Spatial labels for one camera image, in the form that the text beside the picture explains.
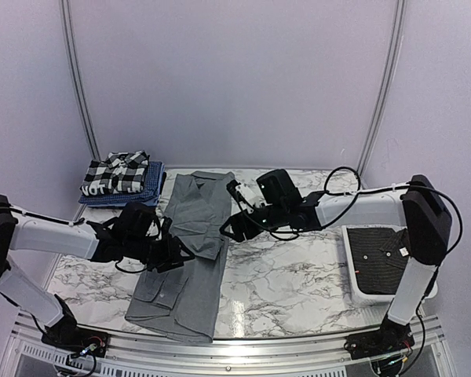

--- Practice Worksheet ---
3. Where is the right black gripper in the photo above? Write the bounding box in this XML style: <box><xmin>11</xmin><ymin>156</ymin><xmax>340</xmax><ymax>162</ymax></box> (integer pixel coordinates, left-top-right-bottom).
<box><xmin>220</xmin><ymin>202</ymin><xmax>288</xmax><ymax>243</ymax></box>

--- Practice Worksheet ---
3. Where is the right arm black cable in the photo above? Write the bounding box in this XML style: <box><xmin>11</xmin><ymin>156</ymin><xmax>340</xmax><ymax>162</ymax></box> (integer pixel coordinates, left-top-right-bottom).
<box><xmin>266</xmin><ymin>167</ymin><xmax>464</xmax><ymax>354</ymax></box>

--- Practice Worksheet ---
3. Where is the aluminium front frame rail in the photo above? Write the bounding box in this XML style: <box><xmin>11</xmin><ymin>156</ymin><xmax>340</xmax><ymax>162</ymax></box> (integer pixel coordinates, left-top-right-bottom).
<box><xmin>7</xmin><ymin>309</ymin><xmax>447</xmax><ymax>377</ymax></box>

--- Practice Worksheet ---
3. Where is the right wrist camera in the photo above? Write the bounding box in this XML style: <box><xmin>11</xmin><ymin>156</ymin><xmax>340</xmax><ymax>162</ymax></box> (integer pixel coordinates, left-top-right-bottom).
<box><xmin>240</xmin><ymin>169</ymin><xmax>303</xmax><ymax>212</ymax></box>

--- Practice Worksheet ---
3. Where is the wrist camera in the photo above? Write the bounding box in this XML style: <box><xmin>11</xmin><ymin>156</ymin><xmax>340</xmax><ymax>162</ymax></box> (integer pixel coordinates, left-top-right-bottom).
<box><xmin>111</xmin><ymin>202</ymin><xmax>159</xmax><ymax>240</ymax></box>
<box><xmin>240</xmin><ymin>169</ymin><xmax>303</xmax><ymax>212</ymax></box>

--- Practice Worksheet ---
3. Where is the white plastic laundry basket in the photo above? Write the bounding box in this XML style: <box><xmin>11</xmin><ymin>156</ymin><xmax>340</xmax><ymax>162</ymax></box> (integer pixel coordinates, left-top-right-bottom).
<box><xmin>340</xmin><ymin>223</ymin><xmax>439</xmax><ymax>306</ymax></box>

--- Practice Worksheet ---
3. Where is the blue folded shirt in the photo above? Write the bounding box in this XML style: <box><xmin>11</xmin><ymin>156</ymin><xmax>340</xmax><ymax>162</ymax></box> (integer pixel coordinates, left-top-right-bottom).
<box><xmin>78</xmin><ymin>161</ymin><xmax>166</xmax><ymax>208</ymax></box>

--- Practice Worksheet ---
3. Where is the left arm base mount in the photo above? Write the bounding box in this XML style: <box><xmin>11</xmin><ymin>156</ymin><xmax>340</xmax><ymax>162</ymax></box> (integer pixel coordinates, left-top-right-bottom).
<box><xmin>42</xmin><ymin>322</ymin><xmax>109</xmax><ymax>358</ymax></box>

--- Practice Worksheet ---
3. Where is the right aluminium corner post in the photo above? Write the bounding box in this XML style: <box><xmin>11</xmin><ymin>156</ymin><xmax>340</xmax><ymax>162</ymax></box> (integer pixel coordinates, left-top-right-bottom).
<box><xmin>357</xmin><ymin>0</ymin><xmax>407</xmax><ymax>177</ymax></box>

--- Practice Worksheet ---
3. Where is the grey long sleeve shirt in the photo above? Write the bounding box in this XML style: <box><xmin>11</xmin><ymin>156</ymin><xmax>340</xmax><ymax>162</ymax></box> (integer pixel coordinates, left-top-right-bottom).
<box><xmin>125</xmin><ymin>171</ymin><xmax>235</xmax><ymax>343</ymax></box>

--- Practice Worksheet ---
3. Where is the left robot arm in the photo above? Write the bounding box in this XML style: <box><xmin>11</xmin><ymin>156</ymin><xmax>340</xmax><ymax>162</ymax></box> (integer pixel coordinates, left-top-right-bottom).
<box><xmin>0</xmin><ymin>195</ymin><xmax>195</xmax><ymax>350</ymax></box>

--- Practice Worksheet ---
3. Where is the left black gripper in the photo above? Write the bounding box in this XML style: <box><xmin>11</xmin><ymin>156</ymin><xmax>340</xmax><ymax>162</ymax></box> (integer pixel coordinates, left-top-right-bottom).
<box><xmin>125</xmin><ymin>233</ymin><xmax>195</xmax><ymax>273</ymax></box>

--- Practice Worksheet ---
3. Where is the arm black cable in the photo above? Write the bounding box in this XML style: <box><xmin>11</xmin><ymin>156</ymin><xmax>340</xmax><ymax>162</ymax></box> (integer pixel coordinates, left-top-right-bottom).
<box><xmin>266</xmin><ymin>167</ymin><xmax>464</xmax><ymax>354</ymax></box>
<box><xmin>0</xmin><ymin>206</ymin><xmax>162</xmax><ymax>274</ymax></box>

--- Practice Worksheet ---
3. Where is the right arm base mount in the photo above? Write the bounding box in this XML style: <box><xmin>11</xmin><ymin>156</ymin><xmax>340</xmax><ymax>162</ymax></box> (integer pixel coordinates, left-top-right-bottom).
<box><xmin>344</xmin><ymin>324</ymin><xmax>415</xmax><ymax>360</ymax></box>

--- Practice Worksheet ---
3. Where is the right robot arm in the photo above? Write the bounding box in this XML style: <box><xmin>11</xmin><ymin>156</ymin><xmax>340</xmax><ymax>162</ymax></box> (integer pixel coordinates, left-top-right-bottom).
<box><xmin>220</xmin><ymin>170</ymin><xmax>460</xmax><ymax>352</ymax></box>

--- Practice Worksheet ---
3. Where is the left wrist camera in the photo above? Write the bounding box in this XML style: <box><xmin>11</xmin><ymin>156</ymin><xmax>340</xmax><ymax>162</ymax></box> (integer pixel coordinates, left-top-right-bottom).
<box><xmin>111</xmin><ymin>202</ymin><xmax>159</xmax><ymax>240</ymax></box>

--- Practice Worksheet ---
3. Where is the black white plaid shirt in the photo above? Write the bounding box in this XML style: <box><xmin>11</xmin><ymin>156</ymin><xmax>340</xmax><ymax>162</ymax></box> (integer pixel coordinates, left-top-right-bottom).
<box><xmin>80</xmin><ymin>150</ymin><xmax>149</xmax><ymax>197</ymax></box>

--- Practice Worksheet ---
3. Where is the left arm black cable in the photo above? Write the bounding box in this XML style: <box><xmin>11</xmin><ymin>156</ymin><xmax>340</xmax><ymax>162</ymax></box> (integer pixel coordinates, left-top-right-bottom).
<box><xmin>0</xmin><ymin>206</ymin><xmax>162</xmax><ymax>274</ymax></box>

